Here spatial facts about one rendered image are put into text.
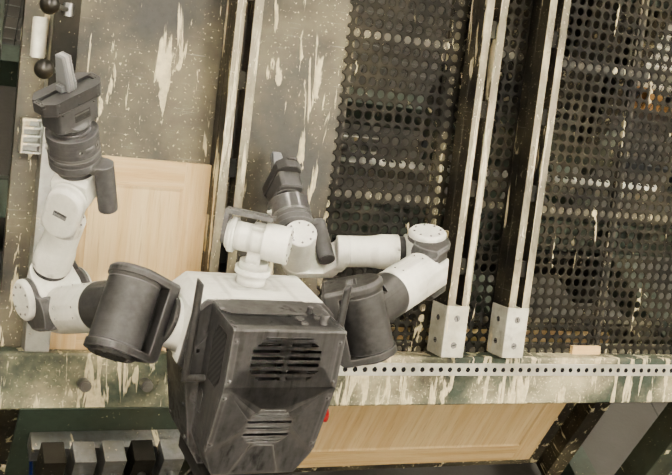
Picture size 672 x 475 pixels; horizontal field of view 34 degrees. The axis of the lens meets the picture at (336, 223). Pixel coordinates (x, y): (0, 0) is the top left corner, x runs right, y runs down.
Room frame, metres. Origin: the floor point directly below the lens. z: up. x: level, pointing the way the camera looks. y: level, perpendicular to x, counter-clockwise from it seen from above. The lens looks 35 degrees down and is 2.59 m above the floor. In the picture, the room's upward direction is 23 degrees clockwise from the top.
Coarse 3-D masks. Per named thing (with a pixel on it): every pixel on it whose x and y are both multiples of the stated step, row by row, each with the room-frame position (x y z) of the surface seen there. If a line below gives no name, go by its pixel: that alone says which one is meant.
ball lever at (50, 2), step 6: (42, 0) 1.77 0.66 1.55; (48, 0) 1.77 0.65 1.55; (54, 0) 1.77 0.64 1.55; (42, 6) 1.76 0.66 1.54; (48, 6) 1.76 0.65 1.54; (54, 6) 1.77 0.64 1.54; (60, 6) 1.82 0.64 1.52; (66, 6) 1.86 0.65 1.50; (72, 6) 1.87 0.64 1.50; (48, 12) 1.76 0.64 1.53; (54, 12) 1.77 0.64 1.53; (66, 12) 1.86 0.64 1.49; (72, 12) 1.87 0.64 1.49
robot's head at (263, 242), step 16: (240, 224) 1.52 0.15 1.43; (256, 224) 1.53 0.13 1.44; (272, 224) 1.54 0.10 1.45; (240, 240) 1.50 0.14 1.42; (256, 240) 1.50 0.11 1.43; (272, 240) 1.50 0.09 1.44; (288, 240) 1.51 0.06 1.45; (256, 256) 1.50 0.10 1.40; (272, 256) 1.50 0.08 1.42; (288, 256) 1.53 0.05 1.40; (256, 272) 1.49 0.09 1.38
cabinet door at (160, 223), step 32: (128, 160) 1.84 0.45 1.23; (160, 160) 1.88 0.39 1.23; (128, 192) 1.82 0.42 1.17; (160, 192) 1.85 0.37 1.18; (192, 192) 1.89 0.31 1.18; (96, 224) 1.75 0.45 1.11; (128, 224) 1.79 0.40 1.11; (160, 224) 1.83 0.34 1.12; (192, 224) 1.86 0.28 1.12; (96, 256) 1.72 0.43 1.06; (128, 256) 1.76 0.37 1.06; (160, 256) 1.80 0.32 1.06; (192, 256) 1.83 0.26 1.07
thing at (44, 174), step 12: (48, 36) 1.87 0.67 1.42; (48, 48) 1.85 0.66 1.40; (48, 168) 1.73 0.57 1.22; (36, 180) 1.73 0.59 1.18; (48, 180) 1.72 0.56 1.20; (36, 192) 1.71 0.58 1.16; (48, 192) 1.71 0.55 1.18; (36, 204) 1.69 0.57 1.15; (36, 216) 1.67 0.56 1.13; (36, 228) 1.66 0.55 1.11; (36, 240) 1.65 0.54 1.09; (24, 324) 1.59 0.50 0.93; (24, 336) 1.57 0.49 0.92; (36, 336) 1.57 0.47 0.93; (48, 336) 1.58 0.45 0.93; (24, 348) 1.55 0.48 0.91; (36, 348) 1.56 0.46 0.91; (48, 348) 1.57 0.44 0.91
